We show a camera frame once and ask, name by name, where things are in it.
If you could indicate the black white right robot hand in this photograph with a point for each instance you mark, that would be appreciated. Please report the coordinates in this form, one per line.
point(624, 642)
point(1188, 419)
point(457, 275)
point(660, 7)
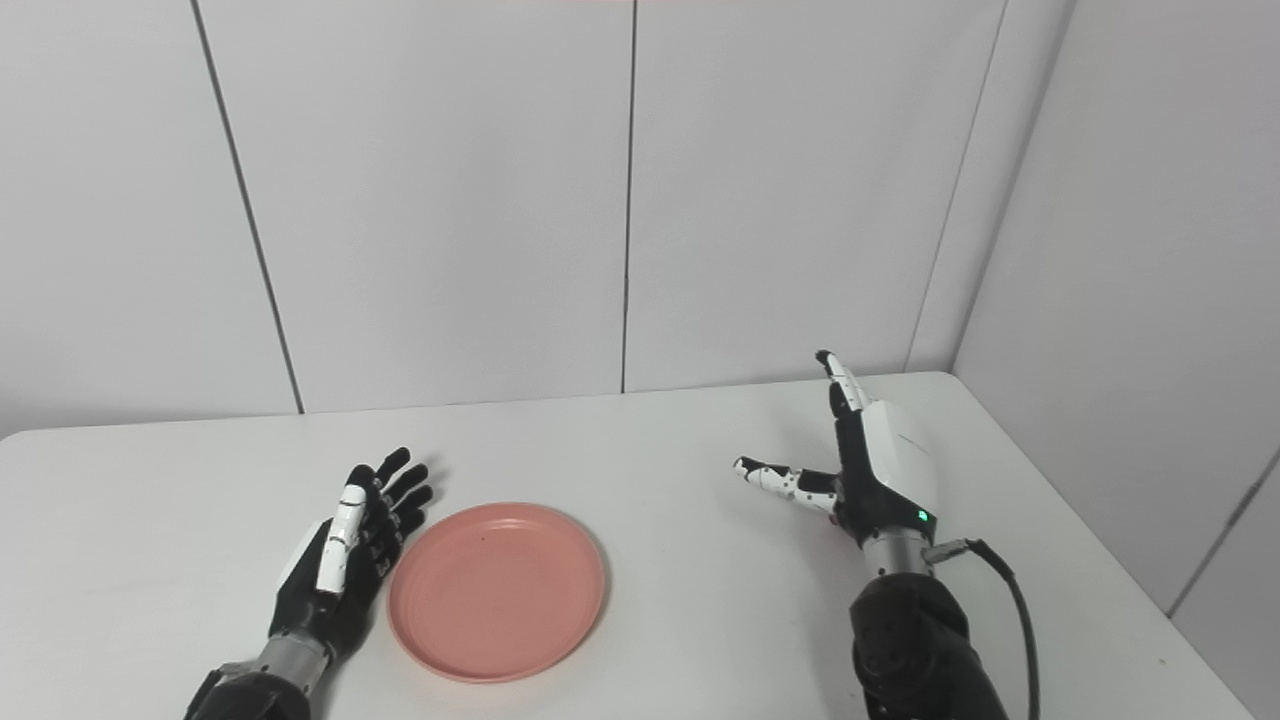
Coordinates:
point(890, 460)

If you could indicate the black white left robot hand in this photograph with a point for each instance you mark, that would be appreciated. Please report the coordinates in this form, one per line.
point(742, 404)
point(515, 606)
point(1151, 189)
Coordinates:
point(335, 560)

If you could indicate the pink round plate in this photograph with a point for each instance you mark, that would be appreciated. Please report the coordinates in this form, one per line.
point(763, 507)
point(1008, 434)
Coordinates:
point(497, 592)

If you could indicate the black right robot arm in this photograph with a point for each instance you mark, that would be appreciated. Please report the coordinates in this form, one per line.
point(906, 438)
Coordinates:
point(920, 640)

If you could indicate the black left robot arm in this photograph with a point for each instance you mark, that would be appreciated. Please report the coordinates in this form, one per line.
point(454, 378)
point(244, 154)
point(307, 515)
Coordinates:
point(255, 690)

